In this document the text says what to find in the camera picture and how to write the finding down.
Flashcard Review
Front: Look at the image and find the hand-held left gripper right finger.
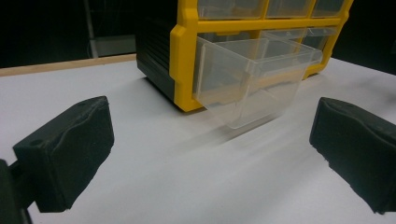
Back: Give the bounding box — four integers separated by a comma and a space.
309, 96, 396, 215

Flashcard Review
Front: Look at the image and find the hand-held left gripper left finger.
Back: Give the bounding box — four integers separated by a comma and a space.
12, 95, 115, 214

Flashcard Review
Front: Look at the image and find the clear plastic drawer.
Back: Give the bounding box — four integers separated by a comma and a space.
266, 0, 316, 19
261, 26, 338, 52
192, 36, 323, 130
197, 0, 267, 21

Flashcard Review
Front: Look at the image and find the yellow black drawer cabinet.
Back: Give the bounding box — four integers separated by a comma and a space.
135, 0, 355, 113

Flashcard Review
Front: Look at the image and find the grey metal stand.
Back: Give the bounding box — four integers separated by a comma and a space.
83, 0, 137, 59

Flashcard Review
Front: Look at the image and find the clear plastic closed drawer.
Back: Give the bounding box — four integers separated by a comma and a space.
266, 0, 316, 19
197, 0, 267, 21
261, 26, 338, 52

